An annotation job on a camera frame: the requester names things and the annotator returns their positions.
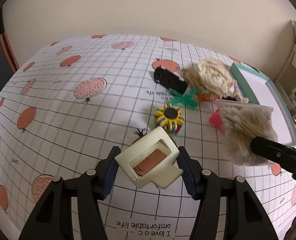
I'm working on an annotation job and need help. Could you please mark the cream lace scrunchie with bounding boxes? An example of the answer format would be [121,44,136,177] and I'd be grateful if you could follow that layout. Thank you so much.
[197,59,233,97]

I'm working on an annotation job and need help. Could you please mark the cream hair claw clip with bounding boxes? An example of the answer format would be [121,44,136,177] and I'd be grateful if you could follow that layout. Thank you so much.
[115,127,183,189]

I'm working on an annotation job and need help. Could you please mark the pink hair roller clip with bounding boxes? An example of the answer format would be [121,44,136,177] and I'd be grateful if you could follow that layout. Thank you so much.
[208,109,225,135]

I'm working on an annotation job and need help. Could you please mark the green plastic stick figure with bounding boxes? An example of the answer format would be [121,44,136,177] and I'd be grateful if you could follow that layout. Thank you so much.
[169,87,199,108]

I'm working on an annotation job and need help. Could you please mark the teal white tray box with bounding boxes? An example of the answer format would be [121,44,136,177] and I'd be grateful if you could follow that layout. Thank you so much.
[229,62,296,146]

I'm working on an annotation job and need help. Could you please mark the orange snack packet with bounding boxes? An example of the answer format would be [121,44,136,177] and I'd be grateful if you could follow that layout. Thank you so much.
[183,66,218,102]

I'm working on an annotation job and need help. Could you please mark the bag of cotton swabs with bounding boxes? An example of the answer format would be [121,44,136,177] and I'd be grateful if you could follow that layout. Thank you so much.
[214,99,278,166]

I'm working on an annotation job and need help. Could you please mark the black toy car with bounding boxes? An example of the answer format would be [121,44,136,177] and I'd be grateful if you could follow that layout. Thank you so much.
[153,67,188,95]

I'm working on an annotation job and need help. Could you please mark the pastel chenille hair tie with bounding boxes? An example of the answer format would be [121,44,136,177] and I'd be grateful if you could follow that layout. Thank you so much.
[228,80,249,104]

